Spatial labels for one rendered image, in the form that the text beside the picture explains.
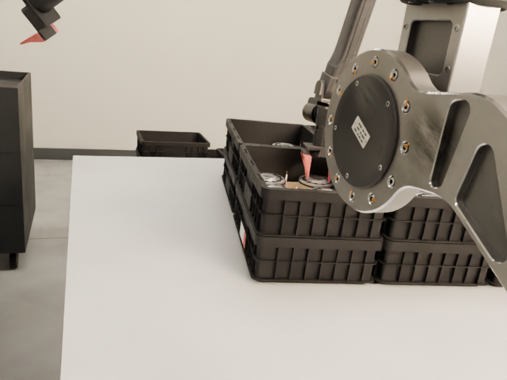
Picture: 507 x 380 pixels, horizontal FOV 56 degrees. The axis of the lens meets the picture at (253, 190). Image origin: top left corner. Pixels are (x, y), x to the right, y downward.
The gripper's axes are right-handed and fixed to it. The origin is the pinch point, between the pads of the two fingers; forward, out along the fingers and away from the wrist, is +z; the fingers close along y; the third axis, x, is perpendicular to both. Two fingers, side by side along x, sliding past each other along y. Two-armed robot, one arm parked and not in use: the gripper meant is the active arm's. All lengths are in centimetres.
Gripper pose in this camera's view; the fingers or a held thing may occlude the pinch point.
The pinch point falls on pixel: (318, 177)
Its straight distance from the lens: 134.0
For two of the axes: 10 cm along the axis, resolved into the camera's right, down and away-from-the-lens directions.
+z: -1.0, 9.6, 2.7
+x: 0.7, 2.8, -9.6
